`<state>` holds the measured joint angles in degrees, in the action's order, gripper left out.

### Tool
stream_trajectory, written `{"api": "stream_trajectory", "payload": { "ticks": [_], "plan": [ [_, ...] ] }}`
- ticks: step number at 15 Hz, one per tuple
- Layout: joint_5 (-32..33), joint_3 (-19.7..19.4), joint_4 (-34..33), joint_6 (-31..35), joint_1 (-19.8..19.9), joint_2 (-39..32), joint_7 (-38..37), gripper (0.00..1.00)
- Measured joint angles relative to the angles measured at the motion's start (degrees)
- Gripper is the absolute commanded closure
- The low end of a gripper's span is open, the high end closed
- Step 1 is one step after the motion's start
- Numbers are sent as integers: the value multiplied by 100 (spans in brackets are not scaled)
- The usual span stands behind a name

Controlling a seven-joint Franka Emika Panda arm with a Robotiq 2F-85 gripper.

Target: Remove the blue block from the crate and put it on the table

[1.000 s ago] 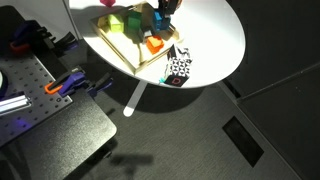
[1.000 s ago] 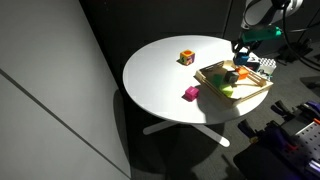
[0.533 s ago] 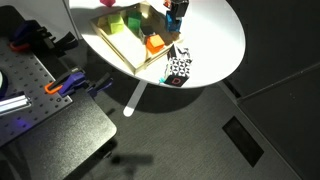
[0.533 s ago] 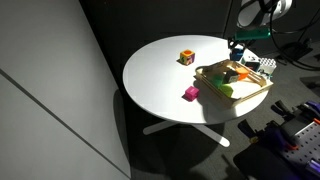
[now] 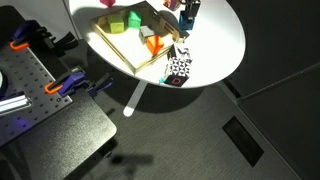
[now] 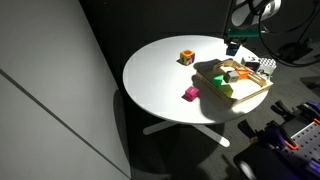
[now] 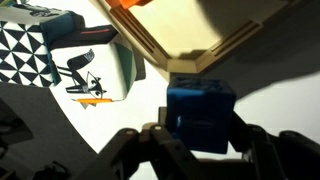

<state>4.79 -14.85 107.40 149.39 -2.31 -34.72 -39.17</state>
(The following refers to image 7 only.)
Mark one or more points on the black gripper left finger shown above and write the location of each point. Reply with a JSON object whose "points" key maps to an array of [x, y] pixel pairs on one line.
{"points": [[162, 118]]}

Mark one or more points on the black white patterned box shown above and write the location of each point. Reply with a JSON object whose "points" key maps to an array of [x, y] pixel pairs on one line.
{"points": [[96, 63]]}

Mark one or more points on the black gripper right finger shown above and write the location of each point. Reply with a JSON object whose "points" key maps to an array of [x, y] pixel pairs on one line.
{"points": [[238, 133]]}

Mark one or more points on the blue block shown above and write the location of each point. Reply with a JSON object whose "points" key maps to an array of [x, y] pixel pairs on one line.
{"points": [[200, 115]]}

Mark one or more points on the orange block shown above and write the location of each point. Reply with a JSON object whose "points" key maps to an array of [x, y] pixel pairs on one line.
{"points": [[128, 2]]}

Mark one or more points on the wooden crate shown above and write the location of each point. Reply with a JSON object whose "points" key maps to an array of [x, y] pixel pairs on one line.
{"points": [[180, 36]]}

